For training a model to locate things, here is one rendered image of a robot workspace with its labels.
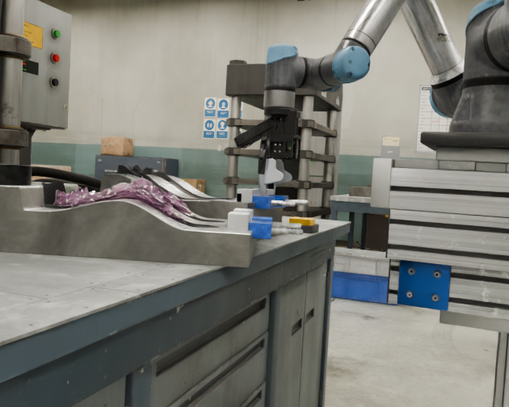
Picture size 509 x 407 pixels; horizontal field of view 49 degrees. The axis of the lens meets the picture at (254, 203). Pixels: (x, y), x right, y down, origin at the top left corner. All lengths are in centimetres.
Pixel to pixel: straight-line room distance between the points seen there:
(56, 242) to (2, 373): 46
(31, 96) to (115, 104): 746
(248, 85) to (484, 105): 456
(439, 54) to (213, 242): 93
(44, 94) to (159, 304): 133
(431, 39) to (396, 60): 632
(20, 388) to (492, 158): 77
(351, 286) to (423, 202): 351
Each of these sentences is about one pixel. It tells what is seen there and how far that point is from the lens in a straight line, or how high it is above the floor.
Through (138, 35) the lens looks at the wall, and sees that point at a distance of 936.
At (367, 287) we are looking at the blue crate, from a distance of 449.
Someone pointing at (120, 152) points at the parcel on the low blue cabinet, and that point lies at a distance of 865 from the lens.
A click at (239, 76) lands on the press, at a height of 189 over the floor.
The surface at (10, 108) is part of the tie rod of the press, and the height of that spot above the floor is 109.
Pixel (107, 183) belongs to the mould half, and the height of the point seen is 91.
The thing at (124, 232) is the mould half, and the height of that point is 85.
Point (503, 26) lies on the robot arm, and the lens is 96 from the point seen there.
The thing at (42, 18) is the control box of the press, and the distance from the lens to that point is 200.
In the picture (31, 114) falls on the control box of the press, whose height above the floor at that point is 110.
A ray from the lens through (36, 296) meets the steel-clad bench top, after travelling 68.
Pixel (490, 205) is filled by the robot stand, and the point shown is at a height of 92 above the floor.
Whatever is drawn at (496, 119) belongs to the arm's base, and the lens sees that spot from 101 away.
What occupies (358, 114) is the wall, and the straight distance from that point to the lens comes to 786.
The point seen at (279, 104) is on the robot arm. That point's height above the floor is 112.
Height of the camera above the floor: 95
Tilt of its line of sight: 3 degrees down
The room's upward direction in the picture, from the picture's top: 3 degrees clockwise
